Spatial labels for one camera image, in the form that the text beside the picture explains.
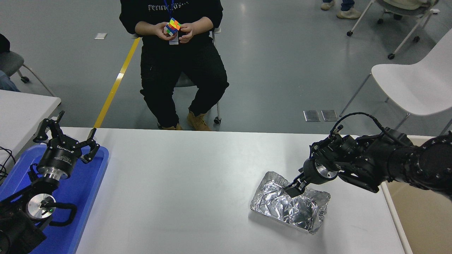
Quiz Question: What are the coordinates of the blue plastic tray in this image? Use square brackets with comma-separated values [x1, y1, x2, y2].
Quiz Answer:
[0, 144, 109, 254]

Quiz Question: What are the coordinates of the blue lanyard with badge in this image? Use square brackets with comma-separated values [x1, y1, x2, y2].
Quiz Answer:
[163, 0, 179, 45]

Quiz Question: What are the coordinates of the white plastic chair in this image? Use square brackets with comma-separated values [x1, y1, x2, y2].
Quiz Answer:
[339, 28, 452, 136]

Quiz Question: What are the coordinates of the person in blue trousers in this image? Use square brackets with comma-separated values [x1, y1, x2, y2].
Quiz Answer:
[0, 34, 21, 93]

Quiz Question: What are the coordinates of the grey chair with white frame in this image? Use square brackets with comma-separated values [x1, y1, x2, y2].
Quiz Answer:
[346, 0, 440, 60]

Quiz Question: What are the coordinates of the grey wheeled armchair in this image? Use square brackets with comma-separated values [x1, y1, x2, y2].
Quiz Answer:
[132, 28, 222, 125]

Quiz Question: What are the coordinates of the white side table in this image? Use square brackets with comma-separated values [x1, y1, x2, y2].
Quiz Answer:
[0, 90, 61, 166]

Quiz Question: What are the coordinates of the person's left hand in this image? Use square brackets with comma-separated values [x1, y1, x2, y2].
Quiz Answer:
[179, 23, 195, 43]

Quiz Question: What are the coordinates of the foil tray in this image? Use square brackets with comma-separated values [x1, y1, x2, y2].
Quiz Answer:
[250, 171, 331, 234]

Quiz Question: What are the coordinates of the multicoloured puzzle cube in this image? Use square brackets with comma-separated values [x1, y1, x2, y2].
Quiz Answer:
[163, 18, 181, 36]

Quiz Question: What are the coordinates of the black cable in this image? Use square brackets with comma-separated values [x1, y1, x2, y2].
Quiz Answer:
[0, 146, 17, 182]

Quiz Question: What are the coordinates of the yellow floor tape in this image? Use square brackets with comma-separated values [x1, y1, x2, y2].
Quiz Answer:
[94, 37, 141, 128]

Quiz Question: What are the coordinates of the person with pale shoes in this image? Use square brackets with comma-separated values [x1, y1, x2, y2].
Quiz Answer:
[321, 0, 362, 19]

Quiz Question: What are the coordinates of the person's right hand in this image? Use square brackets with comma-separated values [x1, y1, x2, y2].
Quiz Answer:
[153, 22, 170, 40]

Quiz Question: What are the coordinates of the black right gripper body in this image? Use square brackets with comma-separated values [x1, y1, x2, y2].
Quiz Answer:
[303, 159, 336, 186]

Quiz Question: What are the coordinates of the grey chair with thin legs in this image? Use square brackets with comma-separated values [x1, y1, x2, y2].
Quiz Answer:
[0, 52, 56, 97]

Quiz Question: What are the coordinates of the large pale bin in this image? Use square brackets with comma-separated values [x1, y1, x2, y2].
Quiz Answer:
[380, 135, 452, 254]

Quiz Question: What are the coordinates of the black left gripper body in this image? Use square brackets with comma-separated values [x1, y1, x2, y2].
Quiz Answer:
[37, 136, 82, 171]

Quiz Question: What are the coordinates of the person with puzzle cube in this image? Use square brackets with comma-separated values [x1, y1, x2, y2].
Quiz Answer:
[119, 0, 230, 131]

